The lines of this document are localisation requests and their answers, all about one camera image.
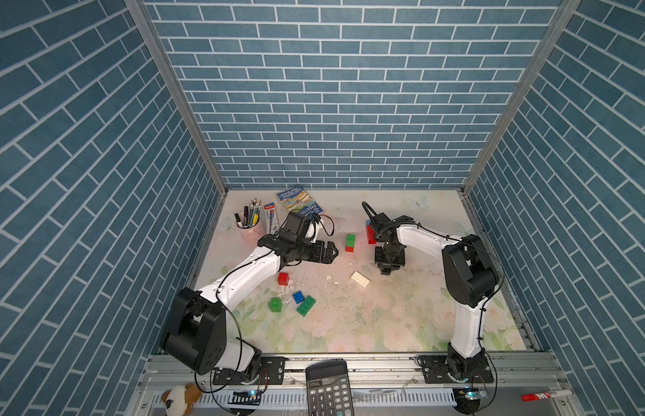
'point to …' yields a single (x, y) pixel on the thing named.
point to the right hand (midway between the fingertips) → (384, 268)
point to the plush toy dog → (179, 399)
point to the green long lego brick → (306, 305)
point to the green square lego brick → (276, 304)
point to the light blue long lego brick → (368, 222)
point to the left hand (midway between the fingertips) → (332, 252)
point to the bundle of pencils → (250, 215)
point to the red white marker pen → (531, 397)
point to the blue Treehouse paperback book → (298, 201)
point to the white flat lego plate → (361, 279)
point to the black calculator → (329, 389)
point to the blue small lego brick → (298, 297)
